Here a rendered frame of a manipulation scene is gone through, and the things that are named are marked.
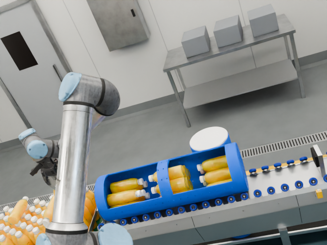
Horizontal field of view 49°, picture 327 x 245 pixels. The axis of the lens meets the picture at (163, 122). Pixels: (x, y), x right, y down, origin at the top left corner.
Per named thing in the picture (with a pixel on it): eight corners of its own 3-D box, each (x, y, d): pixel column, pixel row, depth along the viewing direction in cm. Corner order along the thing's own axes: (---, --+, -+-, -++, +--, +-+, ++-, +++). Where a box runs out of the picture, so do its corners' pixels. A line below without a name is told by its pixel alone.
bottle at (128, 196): (106, 193, 216) (134, 187, 211) (111, 195, 222) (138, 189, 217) (107, 205, 213) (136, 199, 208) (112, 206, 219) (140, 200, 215)
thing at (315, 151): (326, 176, 196) (322, 154, 189) (318, 178, 197) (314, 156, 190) (321, 165, 205) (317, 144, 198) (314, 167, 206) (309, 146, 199)
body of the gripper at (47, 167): (57, 176, 194) (46, 159, 189) (43, 179, 196) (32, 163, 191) (62, 167, 201) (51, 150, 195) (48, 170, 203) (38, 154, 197)
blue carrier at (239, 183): (251, 201, 198) (239, 163, 184) (110, 231, 219) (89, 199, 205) (245, 167, 222) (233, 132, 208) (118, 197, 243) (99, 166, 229)
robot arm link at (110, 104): (130, 78, 147) (69, 144, 195) (102, 72, 140) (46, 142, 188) (133, 102, 142) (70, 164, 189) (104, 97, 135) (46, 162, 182)
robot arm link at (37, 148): (54, 143, 176) (47, 136, 187) (30, 140, 170) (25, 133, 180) (50, 161, 178) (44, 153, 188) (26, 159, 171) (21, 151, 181)
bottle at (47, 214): (64, 201, 234) (54, 222, 218) (56, 204, 236) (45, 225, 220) (58, 193, 231) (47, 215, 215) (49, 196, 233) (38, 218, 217)
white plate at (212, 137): (222, 122, 262) (222, 123, 262) (187, 134, 264) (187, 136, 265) (231, 141, 237) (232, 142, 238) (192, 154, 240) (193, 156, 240)
